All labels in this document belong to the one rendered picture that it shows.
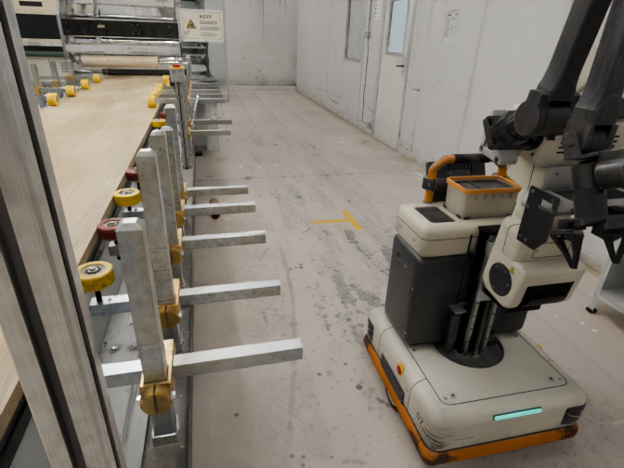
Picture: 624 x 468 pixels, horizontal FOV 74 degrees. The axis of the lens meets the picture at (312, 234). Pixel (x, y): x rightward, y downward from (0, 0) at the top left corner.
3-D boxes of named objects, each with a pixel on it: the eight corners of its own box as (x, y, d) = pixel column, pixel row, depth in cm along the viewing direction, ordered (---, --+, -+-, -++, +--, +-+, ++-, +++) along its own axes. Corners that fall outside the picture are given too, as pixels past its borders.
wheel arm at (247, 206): (254, 211, 150) (254, 200, 148) (255, 214, 147) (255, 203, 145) (125, 218, 140) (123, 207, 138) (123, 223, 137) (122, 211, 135)
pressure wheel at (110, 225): (107, 268, 112) (99, 230, 107) (101, 256, 118) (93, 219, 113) (137, 261, 116) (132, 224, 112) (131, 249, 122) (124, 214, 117)
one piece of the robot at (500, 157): (477, 150, 113) (489, 109, 107) (493, 149, 114) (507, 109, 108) (499, 165, 105) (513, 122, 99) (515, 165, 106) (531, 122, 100)
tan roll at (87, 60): (204, 68, 498) (204, 57, 493) (205, 69, 487) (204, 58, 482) (73, 66, 465) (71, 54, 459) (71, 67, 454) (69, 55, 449)
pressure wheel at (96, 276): (90, 326, 90) (79, 281, 85) (77, 310, 95) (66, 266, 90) (126, 311, 96) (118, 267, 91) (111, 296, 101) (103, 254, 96)
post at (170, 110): (188, 226, 168) (175, 103, 147) (188, 229, 165) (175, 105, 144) (179, 227, 167) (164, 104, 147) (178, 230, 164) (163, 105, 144)
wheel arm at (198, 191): (247, 193, 173) (247, 183, 171) (248, 196, 170) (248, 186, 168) (136, 199, 162) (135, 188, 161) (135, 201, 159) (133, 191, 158)
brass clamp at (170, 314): (184, 294, 105) (182, 277, 102) (182, 328, 93) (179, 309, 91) (158, 297, 103) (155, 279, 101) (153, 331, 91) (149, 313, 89)
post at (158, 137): (184, 290, 124) (165, 128, 103) (184, 296, 121) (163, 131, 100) (172, 292, 123) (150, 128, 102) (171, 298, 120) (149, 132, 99)
